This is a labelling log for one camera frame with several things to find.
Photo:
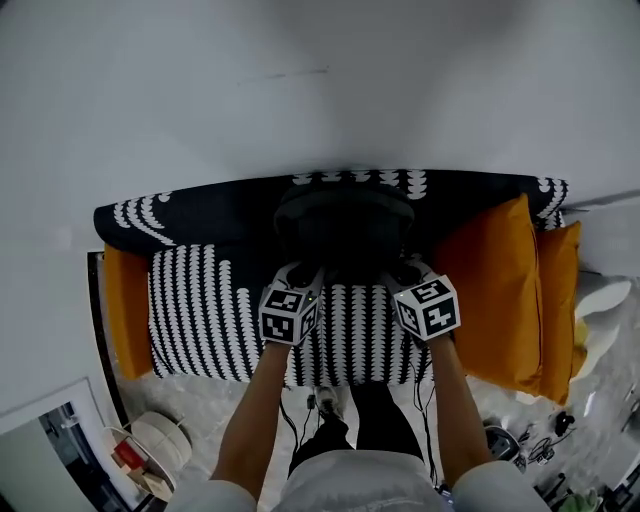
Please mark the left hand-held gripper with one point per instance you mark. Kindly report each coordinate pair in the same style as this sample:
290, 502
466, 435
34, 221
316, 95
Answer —
282, 317

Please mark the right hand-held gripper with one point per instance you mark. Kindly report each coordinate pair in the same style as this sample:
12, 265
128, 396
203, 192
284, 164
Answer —
430, 310

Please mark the black backpack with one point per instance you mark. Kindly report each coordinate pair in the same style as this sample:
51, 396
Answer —
345, 225

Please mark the orange sofa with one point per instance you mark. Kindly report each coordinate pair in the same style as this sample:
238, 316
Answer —
125, 320

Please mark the person's right forearm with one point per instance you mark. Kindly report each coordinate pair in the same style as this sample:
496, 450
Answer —
457, 410

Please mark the person's left forearm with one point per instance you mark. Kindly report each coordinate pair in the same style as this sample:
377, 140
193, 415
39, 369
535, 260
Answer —
250, 420

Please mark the large orange cushion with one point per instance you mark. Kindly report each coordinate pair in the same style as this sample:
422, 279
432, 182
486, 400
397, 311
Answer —
560, 320
495, 300

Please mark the black white striped blanket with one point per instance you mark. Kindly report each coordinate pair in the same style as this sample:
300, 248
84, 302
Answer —
200, 310

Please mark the person's left white shoe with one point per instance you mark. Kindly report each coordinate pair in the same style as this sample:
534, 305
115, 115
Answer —
331, 402

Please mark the person's black trousers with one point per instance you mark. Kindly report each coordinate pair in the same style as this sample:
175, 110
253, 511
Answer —
375, 425

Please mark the white round armchair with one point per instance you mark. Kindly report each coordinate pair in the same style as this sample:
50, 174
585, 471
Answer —
600, 320

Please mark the person's white shirt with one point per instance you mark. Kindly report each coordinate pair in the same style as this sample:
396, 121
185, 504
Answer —
360, 482

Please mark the small black device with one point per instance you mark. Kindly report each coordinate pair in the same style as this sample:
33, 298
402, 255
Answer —
564, 422

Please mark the red book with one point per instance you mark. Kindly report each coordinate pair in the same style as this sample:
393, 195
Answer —
127, 452

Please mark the beige book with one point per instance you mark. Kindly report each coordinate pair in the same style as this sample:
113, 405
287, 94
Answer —
154, 482

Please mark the white door frame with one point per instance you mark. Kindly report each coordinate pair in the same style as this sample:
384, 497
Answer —
50, 450

